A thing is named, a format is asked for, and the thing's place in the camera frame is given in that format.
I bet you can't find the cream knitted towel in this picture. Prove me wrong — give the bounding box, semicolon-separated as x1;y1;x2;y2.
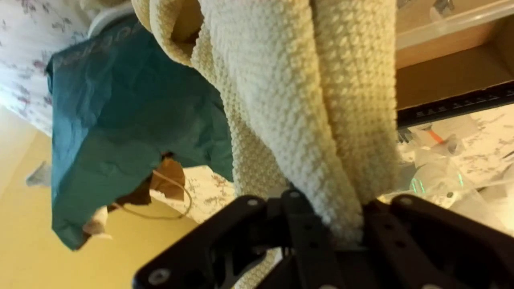
132;0;397;246

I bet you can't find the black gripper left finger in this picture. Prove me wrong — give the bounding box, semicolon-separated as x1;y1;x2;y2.
281;190;345;289

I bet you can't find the brown cardboard box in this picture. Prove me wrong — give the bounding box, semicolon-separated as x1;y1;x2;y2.
395;15;514;110

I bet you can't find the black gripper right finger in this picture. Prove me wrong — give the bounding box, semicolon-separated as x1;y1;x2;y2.
363;195;514;289

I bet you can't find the clear plastic dish container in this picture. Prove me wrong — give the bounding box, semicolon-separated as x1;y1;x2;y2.
395;0;514;51

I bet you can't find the teal paper bag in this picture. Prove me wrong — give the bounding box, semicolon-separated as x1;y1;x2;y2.
46;17;233;251

